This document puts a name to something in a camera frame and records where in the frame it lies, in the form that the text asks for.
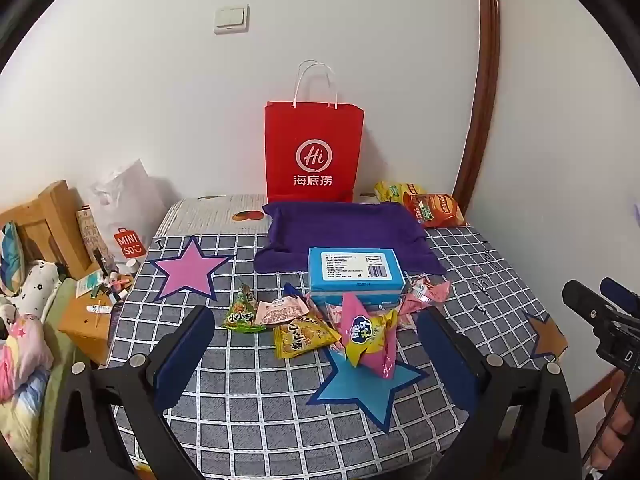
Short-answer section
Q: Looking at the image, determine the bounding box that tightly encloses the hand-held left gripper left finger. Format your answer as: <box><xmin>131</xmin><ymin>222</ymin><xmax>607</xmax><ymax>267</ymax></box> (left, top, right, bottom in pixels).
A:
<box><xmin>50</xmin><ymin>305</ymin><xmax>216</xmax><ymax>480</ymax></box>

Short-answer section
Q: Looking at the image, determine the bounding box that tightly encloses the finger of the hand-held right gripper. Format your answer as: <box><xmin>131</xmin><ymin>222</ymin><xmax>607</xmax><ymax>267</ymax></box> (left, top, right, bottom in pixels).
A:
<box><xmin>561</xmin><ymin>279</ymin><xmax>628</xmax><ymax>332</ymax></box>
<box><xmin>600</xmin><ymin>276</ymin><xmax>640</xmax><ymax>318</ymax></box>

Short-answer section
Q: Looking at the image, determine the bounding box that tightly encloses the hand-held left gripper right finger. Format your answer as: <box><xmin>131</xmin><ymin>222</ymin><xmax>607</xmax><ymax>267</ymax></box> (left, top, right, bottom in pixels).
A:
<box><xmin>417</xmin><ymin>305</ymin><xmax>583</xmax><ymax>480</ymax></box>

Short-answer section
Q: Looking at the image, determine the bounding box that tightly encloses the plain pink snack packet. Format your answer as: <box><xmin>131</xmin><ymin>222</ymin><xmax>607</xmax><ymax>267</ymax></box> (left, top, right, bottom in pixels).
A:
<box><xmin>395</xmin><ymin>305</ymin><xmax>420</xmax><ymax>332</ymax></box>

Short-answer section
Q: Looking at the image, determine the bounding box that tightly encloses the pink peach snack packet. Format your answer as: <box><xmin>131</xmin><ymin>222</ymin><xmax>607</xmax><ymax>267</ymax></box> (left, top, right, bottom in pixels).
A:
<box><xmin>400</xmin><ymin>275</ymin><xmax>452</xmax><ymax>318</ymax></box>

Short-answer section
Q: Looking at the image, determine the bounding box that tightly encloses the green snack packet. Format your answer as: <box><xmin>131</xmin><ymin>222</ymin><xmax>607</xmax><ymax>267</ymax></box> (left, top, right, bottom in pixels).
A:
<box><xmin>221</xmin><ymin>284</ymin><xmax>267</xmax><ymax>333</ymax></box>

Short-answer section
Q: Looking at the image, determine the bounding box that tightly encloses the yellow and pink snack packet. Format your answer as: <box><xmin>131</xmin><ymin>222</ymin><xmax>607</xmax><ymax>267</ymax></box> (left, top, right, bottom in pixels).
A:
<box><xmin>339</xmin><ymin>292</ymin><xmax>401</xmax><ymax>381</ymax></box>

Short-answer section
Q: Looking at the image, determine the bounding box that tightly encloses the pale pink text snack packet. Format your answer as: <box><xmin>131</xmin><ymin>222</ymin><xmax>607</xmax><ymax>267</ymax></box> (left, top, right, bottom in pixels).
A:
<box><xmin>255</xmin><ymin>294</ymin><xmax>313</xmax><ymax>328</ymax></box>

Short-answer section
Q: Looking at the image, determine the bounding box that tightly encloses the white red lychee snack packet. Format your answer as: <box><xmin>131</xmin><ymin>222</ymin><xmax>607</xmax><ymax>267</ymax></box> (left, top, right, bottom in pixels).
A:
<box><xmin>306</xmin><ymin>296</ymin><xmax>346</xmax><ymax>333</ymax></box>

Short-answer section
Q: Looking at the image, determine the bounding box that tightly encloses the purple towel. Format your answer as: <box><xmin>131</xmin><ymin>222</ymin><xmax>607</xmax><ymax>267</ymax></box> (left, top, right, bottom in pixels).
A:
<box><xmin>253</xmin><ymin>201</ymin><xmax>447</xmax><ymax>276</ymax></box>

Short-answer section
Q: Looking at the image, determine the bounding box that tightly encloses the person's right hand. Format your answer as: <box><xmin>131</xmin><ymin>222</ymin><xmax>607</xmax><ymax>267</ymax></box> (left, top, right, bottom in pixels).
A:
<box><xmin>600</xmin><ymin>385</ymin><xmax>640</xmax><ymax>466</ymax></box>

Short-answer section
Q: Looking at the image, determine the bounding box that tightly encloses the grey checked star sheet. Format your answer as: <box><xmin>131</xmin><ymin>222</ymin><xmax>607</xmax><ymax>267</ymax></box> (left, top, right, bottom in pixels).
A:
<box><xmin>107</xmin><ymin>225</ymin><xmax>571</xmax><ymax>478</ymax></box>

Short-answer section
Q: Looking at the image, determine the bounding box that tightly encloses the pile of small bottles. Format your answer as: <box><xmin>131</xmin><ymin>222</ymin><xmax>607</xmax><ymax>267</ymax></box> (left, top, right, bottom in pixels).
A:
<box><xmin>75</xmin><ymin>260</ymin><xmax>136</xmax><ymax>307</ymax></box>

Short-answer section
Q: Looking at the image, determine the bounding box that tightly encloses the wooden nightstand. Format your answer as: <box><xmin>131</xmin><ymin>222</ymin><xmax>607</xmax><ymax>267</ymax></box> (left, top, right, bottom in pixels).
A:
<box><xmin>57</xmin><ymin>270</ymin><xmax>136</xmax><ymax>366</ymax></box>

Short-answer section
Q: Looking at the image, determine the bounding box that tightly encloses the white fruit-print cloth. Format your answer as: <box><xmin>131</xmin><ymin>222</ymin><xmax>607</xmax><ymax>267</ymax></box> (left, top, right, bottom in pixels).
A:
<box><xmin>155</xmin><ymin>192</ymin><xmax>381</xmax><ymax>237</ymax></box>

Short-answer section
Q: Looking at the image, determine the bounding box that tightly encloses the red chips bag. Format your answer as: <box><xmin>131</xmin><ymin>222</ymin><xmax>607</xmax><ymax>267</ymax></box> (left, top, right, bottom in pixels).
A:
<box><xmin>402</xmin><ymin>192</ymin><xmax>468</xmax><ymax>229</ymax></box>

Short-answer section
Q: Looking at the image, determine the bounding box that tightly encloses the patterned paper bag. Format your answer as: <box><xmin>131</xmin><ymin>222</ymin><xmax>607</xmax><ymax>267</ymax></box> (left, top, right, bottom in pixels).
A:
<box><xmin>75</xmin><ymin>205</ymin><xmax>116</xmax><ymax>271</ymax></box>

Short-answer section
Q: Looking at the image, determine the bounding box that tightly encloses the white spotted plush toy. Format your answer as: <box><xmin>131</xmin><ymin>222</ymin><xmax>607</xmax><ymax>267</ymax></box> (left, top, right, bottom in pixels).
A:
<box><xmin>12</xmin><ymin>260</ymin><xmax>62</xmax><ymax>322</ymax></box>

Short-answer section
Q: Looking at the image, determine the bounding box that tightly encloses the pink colourful quilt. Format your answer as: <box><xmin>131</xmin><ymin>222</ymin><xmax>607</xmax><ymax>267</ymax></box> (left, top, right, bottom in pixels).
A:
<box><xmin>0</xmin><ymin>300</ymin><xmax>56</xmax><ymax>403</ymax></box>

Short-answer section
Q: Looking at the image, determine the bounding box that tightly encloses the white plastic bag red label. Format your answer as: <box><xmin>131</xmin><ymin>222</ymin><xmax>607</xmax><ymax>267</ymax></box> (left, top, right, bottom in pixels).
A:
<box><xmin>89</xmin><ymin>159</ymin><xmax>166</xmax><ymax>273</ymax></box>

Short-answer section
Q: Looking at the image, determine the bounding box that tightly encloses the yellow chips bag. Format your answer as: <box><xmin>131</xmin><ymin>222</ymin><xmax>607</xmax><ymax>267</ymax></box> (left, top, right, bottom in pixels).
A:
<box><xmin>374</xmin><ymin>181</ymin><xmax>426</xmax><ymax>206</ymax></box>

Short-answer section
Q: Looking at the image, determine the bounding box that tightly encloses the wooden headboard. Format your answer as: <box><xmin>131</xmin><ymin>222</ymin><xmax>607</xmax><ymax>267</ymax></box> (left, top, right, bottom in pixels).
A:
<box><xmin>0</xmin><ymin>180</ymin><xmax>93</xmax><ymax>281</ymax></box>

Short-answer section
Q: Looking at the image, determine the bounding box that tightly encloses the blue patterned pillow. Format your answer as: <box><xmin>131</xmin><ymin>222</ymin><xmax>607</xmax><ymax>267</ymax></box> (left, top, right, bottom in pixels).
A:
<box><xmin>0</xmin><ymin>220</ymin><xmax>27</xmax><ymax>297</ymax></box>

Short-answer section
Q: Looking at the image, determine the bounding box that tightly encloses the red paper bag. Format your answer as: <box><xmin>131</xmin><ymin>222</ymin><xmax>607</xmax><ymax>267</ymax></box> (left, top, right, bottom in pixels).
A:
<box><xmin>264</xmin><ymin>60</ymin><xmax>365</xmax><ymax>204</ymax></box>

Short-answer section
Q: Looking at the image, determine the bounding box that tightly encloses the brown wooden door frame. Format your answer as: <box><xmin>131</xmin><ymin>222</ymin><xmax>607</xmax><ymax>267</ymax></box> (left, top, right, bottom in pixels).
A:
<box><xmin>451</xmin><ymin>0</ymin><xmax>502</xmax><ymax>223</ymax></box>

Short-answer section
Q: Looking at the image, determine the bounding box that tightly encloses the white light switch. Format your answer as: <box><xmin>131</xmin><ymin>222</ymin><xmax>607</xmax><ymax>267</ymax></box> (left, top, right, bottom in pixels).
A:
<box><xmin>214</xmin><ymin>5</ymin><xmax>249</xmax><ymax>35</ymax></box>

